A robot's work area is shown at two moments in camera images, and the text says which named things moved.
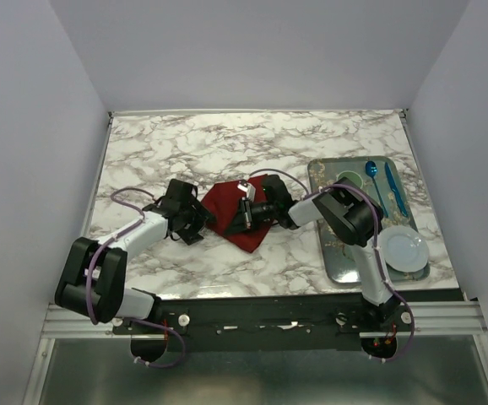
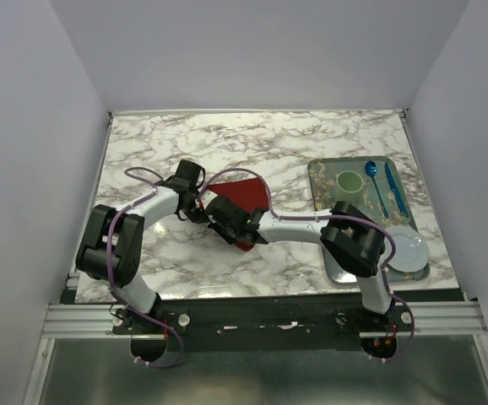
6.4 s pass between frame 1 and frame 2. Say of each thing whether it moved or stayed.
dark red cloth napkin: moved
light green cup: stayed
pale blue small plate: stayed
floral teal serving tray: stayed
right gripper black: moved
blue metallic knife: stayed
